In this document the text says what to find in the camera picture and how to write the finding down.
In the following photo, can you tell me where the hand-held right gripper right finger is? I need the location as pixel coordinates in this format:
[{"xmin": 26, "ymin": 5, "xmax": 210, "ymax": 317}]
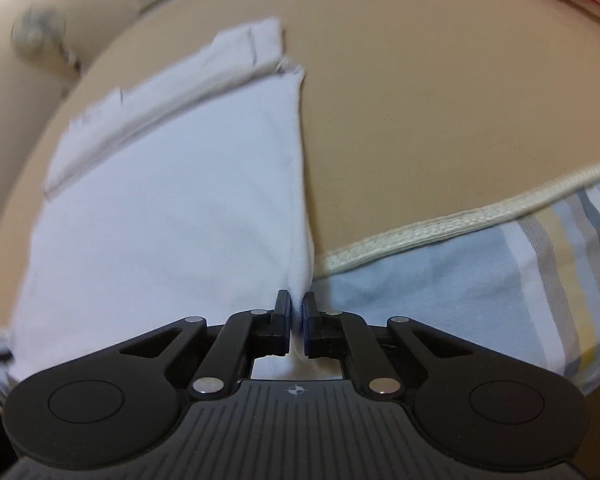
[{"xmin": 300, "ymin": 291, "xmax": 476, "ymax": 399}]

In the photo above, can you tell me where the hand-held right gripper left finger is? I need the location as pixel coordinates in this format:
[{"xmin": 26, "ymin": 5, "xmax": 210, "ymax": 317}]
[{"xmin": 115, "ymin": 290, "xmax": 292, "ymax": 399}]

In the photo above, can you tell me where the white t-shirt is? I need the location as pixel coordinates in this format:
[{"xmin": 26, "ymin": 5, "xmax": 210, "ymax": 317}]
[{"xmin": 9, "ymin": 17, "xmax": 344, "ymax": 382}]

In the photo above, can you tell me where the striped light blue bedsheet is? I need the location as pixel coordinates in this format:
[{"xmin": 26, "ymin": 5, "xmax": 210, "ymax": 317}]
[{"xmin": 0, "ymin": 176, "xmax": 600, "ymax": 403}]

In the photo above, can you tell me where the beige bed mattress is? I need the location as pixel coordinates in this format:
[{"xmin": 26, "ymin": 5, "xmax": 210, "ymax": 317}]
[{"xmin": 0, "ymin": 0, "xmax": 600, "ymax": 332}]

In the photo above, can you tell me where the white standing fan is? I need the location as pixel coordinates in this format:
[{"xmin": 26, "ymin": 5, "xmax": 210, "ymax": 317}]
[{"xmin": 10, "ymin": 4, "xmax": 84, "ymax": 79}]

